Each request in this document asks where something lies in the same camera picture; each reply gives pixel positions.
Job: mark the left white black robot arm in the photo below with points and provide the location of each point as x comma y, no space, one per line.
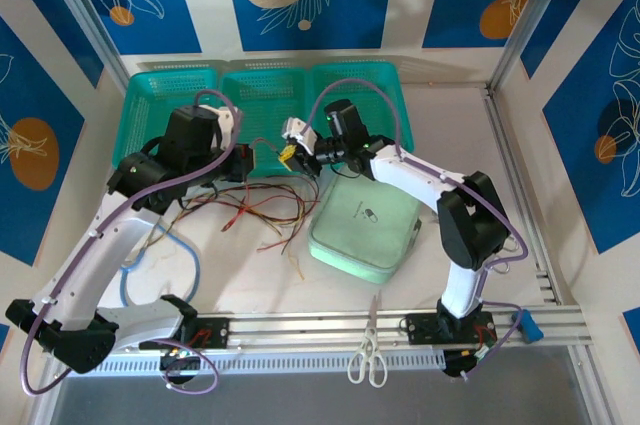
100,265

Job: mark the teal perforated plastic basket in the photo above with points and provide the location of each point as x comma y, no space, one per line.
265,105
365,82
145,95

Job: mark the blue stethoscope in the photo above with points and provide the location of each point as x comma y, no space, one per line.
195,255

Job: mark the mint green zip pouch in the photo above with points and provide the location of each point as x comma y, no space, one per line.
370,230

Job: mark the blue plastic clamp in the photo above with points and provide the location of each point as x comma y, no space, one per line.
530,327

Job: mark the aluminium frame post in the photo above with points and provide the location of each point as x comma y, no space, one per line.
89,20
535,20

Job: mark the aluminium side rail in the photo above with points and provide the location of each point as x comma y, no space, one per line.
507,145

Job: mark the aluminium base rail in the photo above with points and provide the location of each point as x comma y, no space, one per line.
310,327

